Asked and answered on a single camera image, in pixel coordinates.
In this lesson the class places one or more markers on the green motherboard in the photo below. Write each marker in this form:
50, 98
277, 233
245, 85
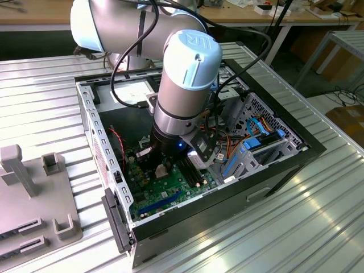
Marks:
165, 196

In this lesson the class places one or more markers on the blue expansion slot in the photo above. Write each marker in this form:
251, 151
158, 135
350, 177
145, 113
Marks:
159, 203

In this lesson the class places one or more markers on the metal frame shelf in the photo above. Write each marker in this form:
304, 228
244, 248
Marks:
341, 35

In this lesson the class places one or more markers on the black RAM slot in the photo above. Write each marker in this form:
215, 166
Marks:
196, 172
189, 176

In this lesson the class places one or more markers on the black camera bracket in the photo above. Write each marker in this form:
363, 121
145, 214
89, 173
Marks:
211, 149

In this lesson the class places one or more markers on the metal disk bay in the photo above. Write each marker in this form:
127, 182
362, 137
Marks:
288, 148

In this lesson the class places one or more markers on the blue disk carrier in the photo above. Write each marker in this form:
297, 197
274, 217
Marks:
251, 144

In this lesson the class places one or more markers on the grey power supply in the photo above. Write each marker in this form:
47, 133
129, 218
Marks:
133, 91

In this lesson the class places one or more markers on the black PC case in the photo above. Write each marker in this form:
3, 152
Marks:
213, 210

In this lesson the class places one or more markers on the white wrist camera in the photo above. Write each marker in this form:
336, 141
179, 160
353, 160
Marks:
199, 162
143, 152

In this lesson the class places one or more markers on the blue plastic rail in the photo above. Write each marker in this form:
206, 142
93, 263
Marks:
229, 166

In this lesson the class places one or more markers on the wooden desk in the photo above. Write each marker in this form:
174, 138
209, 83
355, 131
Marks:
298, 18

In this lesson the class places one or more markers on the grey parts rack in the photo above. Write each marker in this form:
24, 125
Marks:
28, 204

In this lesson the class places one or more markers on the white box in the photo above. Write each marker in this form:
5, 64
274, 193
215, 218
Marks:
266, 10

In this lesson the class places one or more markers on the black case latch panel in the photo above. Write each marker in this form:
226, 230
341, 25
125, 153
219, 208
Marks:
113, 216

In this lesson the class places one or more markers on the silver CPU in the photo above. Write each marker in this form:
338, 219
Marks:
161, 172

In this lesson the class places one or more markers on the metal optical drive cage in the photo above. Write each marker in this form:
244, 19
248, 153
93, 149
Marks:
231, 92

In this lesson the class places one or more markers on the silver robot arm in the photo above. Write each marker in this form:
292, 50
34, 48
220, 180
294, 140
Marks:
182, 85

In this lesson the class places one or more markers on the brown cardboard box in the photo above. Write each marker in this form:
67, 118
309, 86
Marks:
349, 119
338, 65

